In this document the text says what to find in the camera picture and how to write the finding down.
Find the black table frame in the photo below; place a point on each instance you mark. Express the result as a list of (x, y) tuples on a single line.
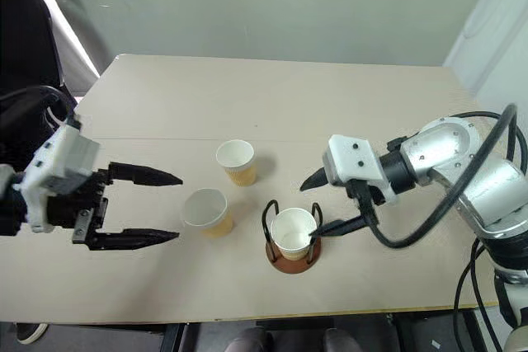
[(288, 323)]

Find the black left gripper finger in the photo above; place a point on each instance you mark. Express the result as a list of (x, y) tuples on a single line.
[(132, 238), (144, 175)]

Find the white door panel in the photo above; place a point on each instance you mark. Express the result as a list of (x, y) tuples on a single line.
[(491, 26)]

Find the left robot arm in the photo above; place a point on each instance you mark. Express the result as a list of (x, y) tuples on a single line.
[(8, 220)]

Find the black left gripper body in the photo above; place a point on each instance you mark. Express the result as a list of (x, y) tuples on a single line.
[(78, 203)]

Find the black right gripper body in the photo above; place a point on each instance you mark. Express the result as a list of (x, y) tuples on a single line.
[(365, 197)]

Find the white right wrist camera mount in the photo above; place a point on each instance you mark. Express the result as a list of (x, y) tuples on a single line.
[(350, 158)]

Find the black chair back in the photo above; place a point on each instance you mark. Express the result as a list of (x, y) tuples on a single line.
[(24, 38)]

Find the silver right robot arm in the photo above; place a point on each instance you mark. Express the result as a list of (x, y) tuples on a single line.
[(495, 179)]

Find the dark shoe with white sole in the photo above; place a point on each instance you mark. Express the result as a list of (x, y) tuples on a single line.
[(31, 331)]

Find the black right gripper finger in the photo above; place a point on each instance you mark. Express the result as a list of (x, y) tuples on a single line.
[(315, 182), (342, 228)]

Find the paper cup with brown sleeve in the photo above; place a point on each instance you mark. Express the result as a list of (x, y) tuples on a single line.
[(234, 156), (204, 207), (290, 230)]

